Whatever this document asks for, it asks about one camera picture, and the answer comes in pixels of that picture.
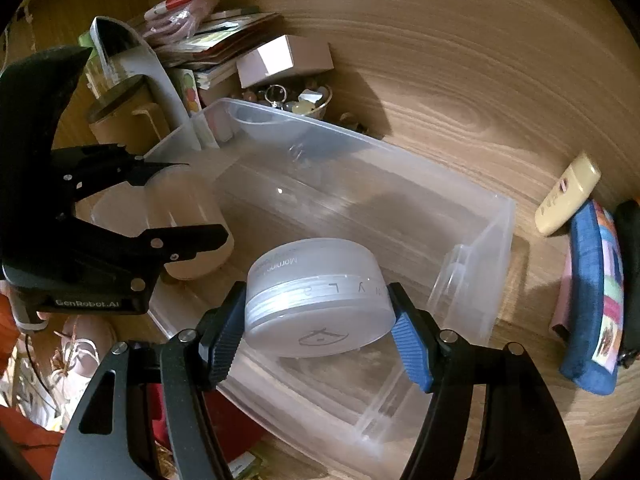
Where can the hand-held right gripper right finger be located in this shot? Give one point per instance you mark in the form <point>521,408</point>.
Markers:
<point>412,355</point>

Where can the wooden desktop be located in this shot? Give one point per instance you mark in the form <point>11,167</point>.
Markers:
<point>450,60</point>

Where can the brown mug with lid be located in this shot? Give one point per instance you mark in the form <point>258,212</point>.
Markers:
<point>120,110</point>

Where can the pink flat pouch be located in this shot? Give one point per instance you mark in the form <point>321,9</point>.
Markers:
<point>562,305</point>

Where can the stack of notebooks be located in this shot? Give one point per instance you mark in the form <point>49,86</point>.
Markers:
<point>220,40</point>

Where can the blue patchwork pencil case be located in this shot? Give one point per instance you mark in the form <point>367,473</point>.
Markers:
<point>587,300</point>

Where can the small white cardboard box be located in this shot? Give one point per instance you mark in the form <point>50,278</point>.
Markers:
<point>285,60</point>

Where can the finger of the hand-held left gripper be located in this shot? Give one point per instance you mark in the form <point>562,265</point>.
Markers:
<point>110,170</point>
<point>190,240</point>

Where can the black case orange zipper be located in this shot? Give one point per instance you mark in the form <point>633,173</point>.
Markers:
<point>631,270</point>

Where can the light green box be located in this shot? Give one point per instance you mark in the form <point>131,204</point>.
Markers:
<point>92,65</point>

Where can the pink and red packet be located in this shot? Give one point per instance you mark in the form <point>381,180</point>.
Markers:
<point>180,15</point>

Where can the pale pink shoe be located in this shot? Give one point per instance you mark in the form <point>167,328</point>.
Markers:
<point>85,355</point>

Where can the fruit printed card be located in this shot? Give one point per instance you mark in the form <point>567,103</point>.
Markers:
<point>187,90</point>

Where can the person's red clothing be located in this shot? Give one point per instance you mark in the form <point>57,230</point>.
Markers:
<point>25,435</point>

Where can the bowl of bead trinkets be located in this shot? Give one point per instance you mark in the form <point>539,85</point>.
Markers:
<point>295,100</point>

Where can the cream tube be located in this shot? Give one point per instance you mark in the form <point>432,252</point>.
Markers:
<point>567,195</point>

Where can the cream tape rolls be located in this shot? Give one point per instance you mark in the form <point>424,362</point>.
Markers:
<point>185,200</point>

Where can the clear plastic storage bin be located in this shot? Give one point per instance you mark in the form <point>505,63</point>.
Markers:
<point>350,200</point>

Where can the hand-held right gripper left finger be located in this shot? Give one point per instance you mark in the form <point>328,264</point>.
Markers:
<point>225,340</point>

